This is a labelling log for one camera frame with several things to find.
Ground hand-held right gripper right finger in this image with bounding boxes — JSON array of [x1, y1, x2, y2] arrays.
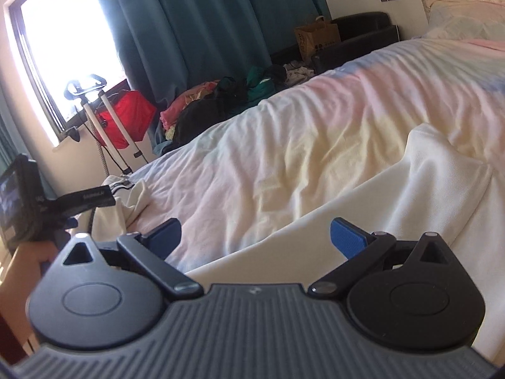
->
[[308, 217, 460, 298]]

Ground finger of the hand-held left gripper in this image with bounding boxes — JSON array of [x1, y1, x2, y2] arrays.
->
[[39, 187, 117, 216]]

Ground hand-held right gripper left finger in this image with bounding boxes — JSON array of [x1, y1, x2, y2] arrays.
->
[[51, 218, 203, 299]]

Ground cream white garment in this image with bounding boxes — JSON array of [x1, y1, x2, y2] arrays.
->
[[92, 123, 496, 364]]

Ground pink clothes pile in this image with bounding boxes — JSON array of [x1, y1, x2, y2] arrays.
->
[[159, 81, 220, 132]]

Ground person's left hand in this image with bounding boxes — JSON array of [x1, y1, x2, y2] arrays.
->
[[7, 240, 61, 290]]

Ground teal curtain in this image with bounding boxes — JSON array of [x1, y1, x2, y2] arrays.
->
[[87, 0, 333, 105], [0, 81, 25, 178]]

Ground white garment steamer stand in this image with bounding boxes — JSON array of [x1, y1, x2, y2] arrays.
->
[[63, 73, 151, 177]]

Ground red fabric bag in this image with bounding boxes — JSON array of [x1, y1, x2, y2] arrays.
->
[[97, 90, 157, 149]]

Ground bed with pastel sheet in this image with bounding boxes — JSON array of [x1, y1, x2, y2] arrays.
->
[[73, 37, 505, 368]]

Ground black garment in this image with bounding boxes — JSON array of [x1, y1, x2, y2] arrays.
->
[[173, 76, 255, 145]]

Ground white patterned cloth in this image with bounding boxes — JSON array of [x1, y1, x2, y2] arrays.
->
[[282, 60, 317, 87]]

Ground green garment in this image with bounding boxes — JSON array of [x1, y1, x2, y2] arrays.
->
[[246, 65, 289, 102]]

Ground brown paper bag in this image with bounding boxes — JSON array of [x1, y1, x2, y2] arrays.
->
[[294, 16, 342, 63]]

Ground black leather sofa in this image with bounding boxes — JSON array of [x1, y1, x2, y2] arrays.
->
[[271, 11, 401, 75]]

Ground pastel pillow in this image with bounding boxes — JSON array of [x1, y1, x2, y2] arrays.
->
[[426, 0, 505, 42]]

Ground window with dark frame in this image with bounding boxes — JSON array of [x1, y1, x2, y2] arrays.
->
[[3, 0, 132, 147]]

